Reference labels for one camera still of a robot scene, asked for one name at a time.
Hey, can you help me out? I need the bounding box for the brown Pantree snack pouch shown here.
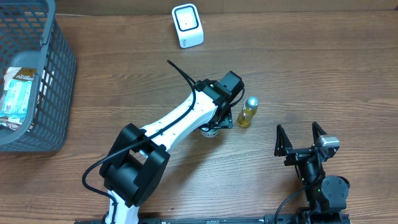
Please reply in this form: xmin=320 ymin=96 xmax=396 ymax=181
xmin=0 ymin=67 xmax=55 ymax=130

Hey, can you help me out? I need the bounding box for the green lid round jar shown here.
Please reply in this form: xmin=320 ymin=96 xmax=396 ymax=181
xmin=200 ymin=128 xmax=220 ymax=138

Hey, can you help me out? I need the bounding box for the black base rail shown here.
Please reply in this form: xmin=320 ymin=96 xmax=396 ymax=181
xmin=74 ymin=214 xmax=351 ymax=224

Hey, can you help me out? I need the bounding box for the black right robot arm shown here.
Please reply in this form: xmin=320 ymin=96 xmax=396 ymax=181
xmin=274 ymin=122 xmax=350 ymax=213

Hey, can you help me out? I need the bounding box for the green wet wipes pack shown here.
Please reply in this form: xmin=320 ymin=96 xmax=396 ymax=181
xmin=1 ymin=80 xmax=32 ymax=124

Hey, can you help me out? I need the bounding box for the grey plastic basket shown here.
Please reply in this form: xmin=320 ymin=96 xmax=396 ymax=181
xmin=1 ymin=0 xmax=77 ymax=152

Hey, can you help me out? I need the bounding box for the yellow oil glass bottle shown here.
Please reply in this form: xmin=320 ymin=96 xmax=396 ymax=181
xmin=237 ymin=96 xmax=259 ymax=128

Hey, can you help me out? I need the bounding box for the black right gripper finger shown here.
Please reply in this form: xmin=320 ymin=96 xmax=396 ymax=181
xmin=274 ymin=124 xmax=293 ymax=156
xmin=312 ymin=121 xmax=327 ymax=146

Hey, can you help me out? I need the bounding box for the white barcode scanner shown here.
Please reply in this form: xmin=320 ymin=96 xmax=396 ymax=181
xmin=171 ymin=3 xmax=204 ymax=49

